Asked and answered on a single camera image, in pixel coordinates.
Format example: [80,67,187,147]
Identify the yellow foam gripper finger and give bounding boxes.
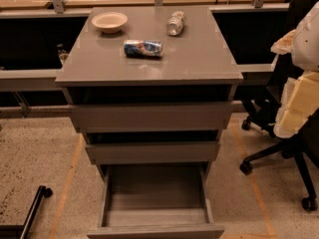
[270,30,295,55]

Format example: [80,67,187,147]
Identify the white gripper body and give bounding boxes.
[273,71,319,138]

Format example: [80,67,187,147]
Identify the grey bottom drawer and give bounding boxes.
[88,163,224,239]

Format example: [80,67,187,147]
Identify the grey drawer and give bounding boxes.
[71,102,232,132]
[88,163,224,239]
[86,141,220,164]

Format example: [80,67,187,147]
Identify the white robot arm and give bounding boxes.
[271,2,319,138]

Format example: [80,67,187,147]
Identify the grey top drawer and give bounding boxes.
[71,102,232,132]

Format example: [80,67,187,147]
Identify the grey drawer cabinet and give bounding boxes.
[56,7,242,173]

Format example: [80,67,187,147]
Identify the grey middle drawer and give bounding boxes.
[86,141,220,164]

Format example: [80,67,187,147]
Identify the black office chair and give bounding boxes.
[240,0,319,211]

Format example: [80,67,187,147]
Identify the clear plastic bottle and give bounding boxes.
[166,11,186,36]

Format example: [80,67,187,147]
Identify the blue crushed soda can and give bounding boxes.
[124,40,162,58]

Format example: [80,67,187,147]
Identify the white paper bowl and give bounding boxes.
[92,12,128,34]

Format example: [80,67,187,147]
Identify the black wheeled leg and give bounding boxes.
[0,185,53,239]

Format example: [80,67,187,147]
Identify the grey desk frame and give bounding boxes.
[0,0,290,118]

